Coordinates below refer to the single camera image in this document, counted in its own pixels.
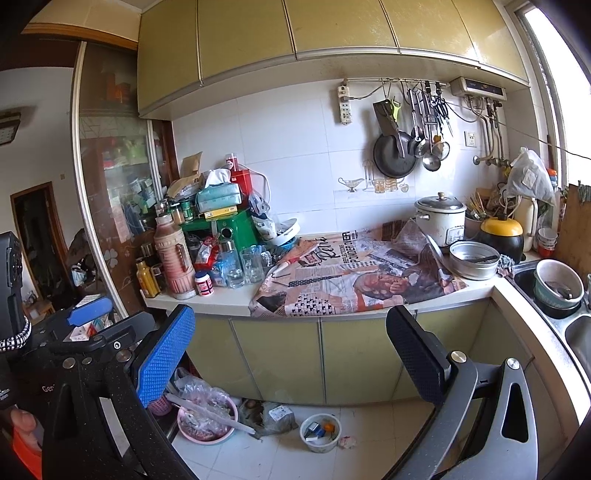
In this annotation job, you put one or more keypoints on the person's left hand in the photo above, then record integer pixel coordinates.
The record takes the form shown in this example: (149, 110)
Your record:
(28, 429)

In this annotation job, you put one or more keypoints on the wooden cutting board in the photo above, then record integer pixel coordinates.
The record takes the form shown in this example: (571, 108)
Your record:
(574, 240)

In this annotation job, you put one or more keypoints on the white plastic bag hanging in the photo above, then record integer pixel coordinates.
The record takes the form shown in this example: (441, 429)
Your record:
(529, 178)

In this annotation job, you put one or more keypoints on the teal tissue pack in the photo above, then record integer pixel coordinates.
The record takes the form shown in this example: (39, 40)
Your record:
(218, 196)

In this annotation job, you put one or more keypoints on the metal basin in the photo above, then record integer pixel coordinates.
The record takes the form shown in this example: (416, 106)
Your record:
(474, 260)

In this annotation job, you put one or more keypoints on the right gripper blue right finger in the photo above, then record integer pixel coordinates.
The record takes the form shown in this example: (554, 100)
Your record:
(422, 354)

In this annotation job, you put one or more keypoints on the clear glass cup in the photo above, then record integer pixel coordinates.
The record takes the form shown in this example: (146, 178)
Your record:
(252, 264)

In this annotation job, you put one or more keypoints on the red tin canister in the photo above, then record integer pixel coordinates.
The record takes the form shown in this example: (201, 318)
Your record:
(240, 175)

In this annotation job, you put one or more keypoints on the blue plastic basket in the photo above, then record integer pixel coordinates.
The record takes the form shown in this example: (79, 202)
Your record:
(284, 242)

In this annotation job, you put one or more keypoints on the black hanging wok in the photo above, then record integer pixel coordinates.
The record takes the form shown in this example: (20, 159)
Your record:
(392, 155)

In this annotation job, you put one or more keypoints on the small white red jar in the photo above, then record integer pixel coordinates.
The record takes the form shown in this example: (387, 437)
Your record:
(203, 283)

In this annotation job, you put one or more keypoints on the pink basin on floor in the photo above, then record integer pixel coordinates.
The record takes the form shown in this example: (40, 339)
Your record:
(202, 429)

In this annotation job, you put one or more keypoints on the green tin box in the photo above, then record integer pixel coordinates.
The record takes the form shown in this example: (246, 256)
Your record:
(238, 227)

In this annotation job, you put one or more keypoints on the white water heater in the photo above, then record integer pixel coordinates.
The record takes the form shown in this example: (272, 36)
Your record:
(462, 87)

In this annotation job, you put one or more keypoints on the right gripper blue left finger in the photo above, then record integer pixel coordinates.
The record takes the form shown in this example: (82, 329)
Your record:
(158, 357)

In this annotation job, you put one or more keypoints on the grey bag on floor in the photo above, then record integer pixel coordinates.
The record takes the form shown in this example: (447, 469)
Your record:
(267, 418)

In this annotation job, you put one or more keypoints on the clear water bottle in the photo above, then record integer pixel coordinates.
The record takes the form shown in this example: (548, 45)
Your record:
(231, 266)

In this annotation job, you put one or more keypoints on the white rice cooker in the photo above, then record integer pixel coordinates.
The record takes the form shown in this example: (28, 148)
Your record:
(442, 217)

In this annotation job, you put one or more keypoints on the yellow black kettle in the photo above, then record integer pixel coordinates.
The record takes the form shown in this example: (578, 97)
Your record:
(505, 235)

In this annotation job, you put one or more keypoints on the bowl in sink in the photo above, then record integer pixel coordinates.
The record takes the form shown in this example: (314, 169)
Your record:
(557, 285)

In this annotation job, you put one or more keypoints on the newspaper sheets on counter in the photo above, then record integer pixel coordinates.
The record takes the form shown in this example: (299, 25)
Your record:
(355, 271)

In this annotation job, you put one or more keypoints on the white power strip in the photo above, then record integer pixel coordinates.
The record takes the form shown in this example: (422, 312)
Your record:
(345, 112)

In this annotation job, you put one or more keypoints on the yellow oil bottle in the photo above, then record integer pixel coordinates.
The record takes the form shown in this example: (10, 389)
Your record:
(147, 282)

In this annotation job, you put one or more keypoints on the upper yellow cabinets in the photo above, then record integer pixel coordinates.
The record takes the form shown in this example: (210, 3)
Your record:
(194, 54)

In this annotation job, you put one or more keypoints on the red white plastic bag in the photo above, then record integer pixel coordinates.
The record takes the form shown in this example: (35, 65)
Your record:
(347, 442)

